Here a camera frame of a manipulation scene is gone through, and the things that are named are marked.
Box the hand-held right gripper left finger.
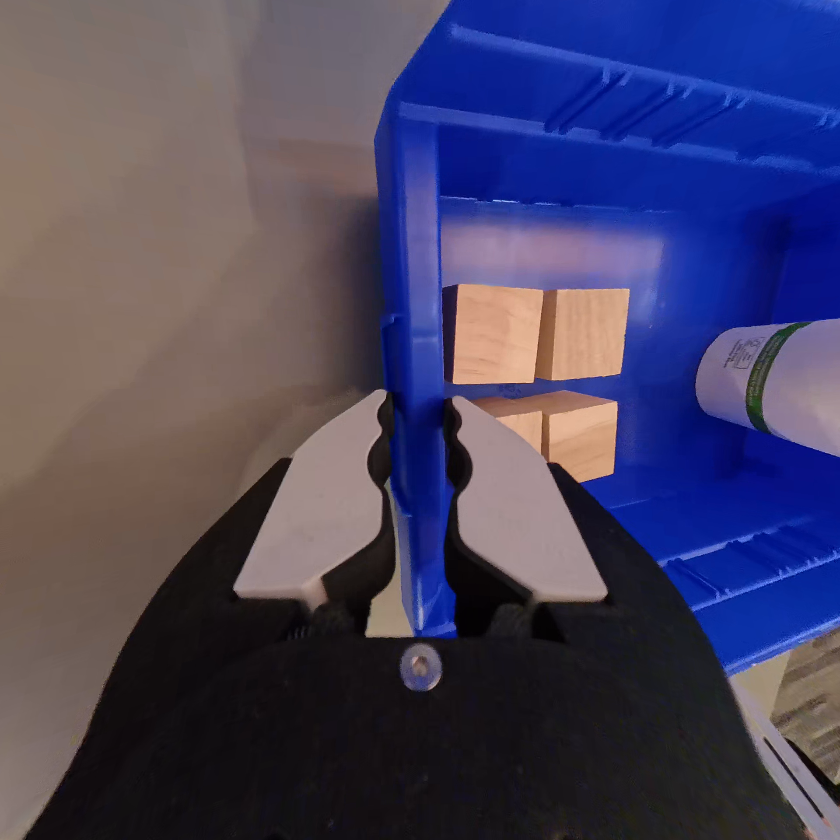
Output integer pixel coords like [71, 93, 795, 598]
[233, 388, 398, 636]

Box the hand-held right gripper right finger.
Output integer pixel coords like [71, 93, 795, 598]
[443, 395, 609, 637]

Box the blue plastic storage bin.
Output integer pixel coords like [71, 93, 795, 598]
[374, 0, 840, 677]

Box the wooden cube block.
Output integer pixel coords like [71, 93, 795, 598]
[541, 391, 619, 483]
[443, 283, 544, 385]
[535, 287, 631, 382]
[471, 394, 544, 457]

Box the white tube with green band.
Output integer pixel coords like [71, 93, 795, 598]
[694, 318, 840, 458]

